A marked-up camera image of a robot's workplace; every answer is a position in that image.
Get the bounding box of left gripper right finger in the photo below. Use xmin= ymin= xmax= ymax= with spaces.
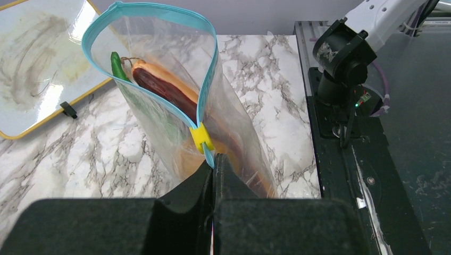
xmin=213 ymin=154 xmax=369 ymax=254

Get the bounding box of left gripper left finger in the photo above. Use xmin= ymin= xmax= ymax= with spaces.
xmin=1 ymin=163 xmax=213 ymax=254

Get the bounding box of orange squash slice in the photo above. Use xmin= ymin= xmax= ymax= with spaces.
xmin=131 ymin=59 xmax=277 ymax=199

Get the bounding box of red meat slice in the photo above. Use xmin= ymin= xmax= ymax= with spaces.
xmin=132 ymin=63 xmax=268 ymax=193

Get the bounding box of clear zip top bag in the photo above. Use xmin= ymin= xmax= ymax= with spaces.
xmin=81 ymin=1 xmax=277 ymax=198

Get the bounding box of green chili pepper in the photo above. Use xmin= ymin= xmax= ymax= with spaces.
xmin=110 ymin=52 xmax=130 ymax=82

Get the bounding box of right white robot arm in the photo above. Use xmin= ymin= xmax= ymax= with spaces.
xmin=313 ymin=0 xmax=439 ymax=105

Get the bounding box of wood framed whiteboard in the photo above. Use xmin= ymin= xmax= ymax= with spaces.
xmin=1 ymin=1 xmax=109 ymax=140

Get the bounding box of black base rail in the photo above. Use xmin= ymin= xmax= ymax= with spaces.
xmin=294 ymin=21 xmax=431 ymax=254

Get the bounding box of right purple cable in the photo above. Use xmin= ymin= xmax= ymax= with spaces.
xmin=370 ymin=0 xmax=429 ymax=117

